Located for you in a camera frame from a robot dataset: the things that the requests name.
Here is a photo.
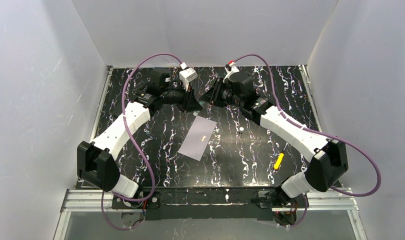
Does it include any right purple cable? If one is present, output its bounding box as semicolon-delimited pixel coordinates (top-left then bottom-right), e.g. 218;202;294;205
233;53;382;229

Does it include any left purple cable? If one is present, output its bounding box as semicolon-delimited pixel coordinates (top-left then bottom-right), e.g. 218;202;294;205
100;52;187;232

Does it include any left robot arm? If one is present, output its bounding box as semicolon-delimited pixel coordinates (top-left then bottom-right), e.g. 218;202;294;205
76;67;203;202

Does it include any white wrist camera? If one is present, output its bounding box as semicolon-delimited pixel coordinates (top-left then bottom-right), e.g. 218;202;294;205
179;62;198;92
223;60;240;83

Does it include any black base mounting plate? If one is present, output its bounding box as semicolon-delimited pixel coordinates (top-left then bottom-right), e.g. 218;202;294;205
110;186;309;225

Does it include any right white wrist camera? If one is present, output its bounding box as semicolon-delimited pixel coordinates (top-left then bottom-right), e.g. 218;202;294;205
223;60;240;83

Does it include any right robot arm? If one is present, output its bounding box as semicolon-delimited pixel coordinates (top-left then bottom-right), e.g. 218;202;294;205
200;77;349;202

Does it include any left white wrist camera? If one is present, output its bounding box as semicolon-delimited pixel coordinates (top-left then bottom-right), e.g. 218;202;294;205
179;62;198;92

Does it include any purple cable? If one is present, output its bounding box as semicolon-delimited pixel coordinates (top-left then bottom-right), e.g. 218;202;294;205
100;52;187;232
233;53;382;229

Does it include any yellow handled screwdriver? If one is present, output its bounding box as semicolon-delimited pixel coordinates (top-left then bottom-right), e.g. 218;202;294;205
273;143;288;171

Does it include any aluminium frame rail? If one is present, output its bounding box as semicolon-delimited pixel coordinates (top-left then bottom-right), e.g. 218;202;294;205
53;65;369;240

